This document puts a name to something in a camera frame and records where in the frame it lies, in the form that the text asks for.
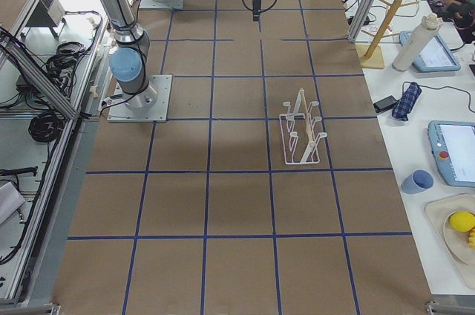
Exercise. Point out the wooden mug tree stand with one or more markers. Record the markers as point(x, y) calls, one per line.
point(371, 56)

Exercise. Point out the blue checkered folded umbrella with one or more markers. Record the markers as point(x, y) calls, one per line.
point(406, 103)

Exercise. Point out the blue cup on desk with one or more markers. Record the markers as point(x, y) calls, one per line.
point(418, 181)

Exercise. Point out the yellow lemon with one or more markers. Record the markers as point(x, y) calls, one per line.
point(462, 221)

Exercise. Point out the blue teach pendant near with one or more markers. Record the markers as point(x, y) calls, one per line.
point(452, 146)

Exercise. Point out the white wire cup rack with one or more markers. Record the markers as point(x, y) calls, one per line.
point(300, 140)

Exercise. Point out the black phone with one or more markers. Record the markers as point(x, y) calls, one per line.
point(385, 104)

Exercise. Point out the blue teach pendant far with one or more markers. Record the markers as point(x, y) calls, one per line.
point(436, 57)

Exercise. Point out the grey control box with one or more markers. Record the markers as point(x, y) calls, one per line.
point(50, 14)

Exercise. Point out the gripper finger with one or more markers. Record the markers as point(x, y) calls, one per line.
point(256, 10)

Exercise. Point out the beige tray with fruit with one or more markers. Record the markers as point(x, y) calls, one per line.
point(462, 255)

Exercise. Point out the blue teach pendant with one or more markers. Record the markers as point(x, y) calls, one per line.
point(452, 146)
point(436, 57)

